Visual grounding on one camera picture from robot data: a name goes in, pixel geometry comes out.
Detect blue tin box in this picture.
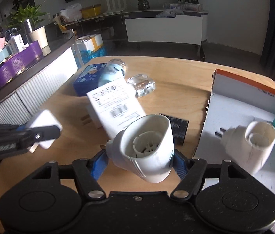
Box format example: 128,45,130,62
73,63,109,97

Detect white and yellow carton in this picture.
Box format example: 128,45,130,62
75,34,104,53

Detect yellow box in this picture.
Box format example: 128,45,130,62
81,4,102,19

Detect curved counter with ribbed front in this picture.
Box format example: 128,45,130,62
0,33,79,127

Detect white box with barcode label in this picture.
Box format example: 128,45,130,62
86,77,146,139

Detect white router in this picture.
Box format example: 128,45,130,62
103,0,126,15

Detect white curved cabinet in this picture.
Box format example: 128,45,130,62
62,9,209,61

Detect blue plastic bag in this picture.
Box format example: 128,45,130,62
79,46,108,64

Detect clear tray of small items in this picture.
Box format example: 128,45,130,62
163,2,202,12

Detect white plug-in vaporizer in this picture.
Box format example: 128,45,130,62
216,121,275,175
106,114,175,184

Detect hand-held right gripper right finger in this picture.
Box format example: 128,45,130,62
171,149,250,199

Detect black charger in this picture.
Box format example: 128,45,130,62
158,113,190,147

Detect white plastic bag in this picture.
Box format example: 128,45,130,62
60,4,83,22

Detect light blue bottle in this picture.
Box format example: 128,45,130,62
98,58,128,88

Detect green plant in metal tumbler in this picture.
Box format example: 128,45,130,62
6,2,48,42

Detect purple box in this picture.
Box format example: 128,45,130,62
0,41,42,88

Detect clear glass bottle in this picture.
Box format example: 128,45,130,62
127,74,156,98

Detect scissors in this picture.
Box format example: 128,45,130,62
4,28,19,40

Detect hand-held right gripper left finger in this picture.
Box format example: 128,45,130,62
31,149,109,199

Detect white paper cup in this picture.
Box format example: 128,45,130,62
28,26,48,49

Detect white crumpled cloth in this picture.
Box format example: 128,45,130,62
156,8,184,18

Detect white cardboard box orange rim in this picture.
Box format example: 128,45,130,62
192,68,275,234

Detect light blue round container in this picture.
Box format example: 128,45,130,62
0,47,12,65

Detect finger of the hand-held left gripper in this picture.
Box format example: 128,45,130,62
0,124,32,135
18,125,62,150

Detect white power adapter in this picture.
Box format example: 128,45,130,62
27,110,63,153

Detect small white printed box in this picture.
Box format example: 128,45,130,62
7,35,26,54

